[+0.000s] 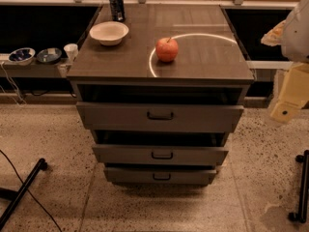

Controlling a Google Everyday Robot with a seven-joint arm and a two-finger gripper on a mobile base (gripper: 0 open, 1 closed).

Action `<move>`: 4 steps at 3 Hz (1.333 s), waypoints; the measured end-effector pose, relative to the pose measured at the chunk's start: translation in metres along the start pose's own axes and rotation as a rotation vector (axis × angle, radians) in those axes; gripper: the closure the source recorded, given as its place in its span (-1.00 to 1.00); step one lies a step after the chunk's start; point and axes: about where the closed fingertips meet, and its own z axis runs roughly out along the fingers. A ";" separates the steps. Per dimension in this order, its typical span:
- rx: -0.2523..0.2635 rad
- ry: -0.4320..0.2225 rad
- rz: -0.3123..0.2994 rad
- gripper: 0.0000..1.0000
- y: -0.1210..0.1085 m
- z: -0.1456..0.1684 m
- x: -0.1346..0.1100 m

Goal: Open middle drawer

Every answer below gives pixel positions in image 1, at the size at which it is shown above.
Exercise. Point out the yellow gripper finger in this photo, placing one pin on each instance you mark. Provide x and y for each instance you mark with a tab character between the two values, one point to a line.
274	36
293	94

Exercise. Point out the grey drawer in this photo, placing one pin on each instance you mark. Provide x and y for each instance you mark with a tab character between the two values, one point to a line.
159	176
159	117
160	155

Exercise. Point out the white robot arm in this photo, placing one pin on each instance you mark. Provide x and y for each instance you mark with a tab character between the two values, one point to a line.
292	34

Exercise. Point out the brown drawer cabinet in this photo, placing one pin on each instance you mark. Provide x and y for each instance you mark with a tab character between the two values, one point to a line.
178	69

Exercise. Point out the red apple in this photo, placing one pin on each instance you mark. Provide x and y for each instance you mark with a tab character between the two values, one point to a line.
166	49

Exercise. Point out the black stand leg right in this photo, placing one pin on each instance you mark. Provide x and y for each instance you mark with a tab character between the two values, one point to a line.
301	214

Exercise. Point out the black stand leg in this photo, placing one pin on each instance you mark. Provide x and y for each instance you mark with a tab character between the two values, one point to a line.
301	214
15	196

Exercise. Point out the blue soda can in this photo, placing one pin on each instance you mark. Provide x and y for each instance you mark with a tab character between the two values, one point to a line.
117	10

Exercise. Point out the white paper cup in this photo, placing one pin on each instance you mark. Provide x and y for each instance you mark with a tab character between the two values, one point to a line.
71	50

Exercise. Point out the dark blue bowl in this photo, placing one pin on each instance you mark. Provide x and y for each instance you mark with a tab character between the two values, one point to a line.
49	56

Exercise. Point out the blue white bowl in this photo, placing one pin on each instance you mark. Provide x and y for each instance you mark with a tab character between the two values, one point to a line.
23	56

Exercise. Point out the low grey shelf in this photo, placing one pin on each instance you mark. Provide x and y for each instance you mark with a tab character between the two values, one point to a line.
36	70

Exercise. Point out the black stand leg left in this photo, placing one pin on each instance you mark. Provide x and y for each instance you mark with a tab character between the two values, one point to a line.
15	196

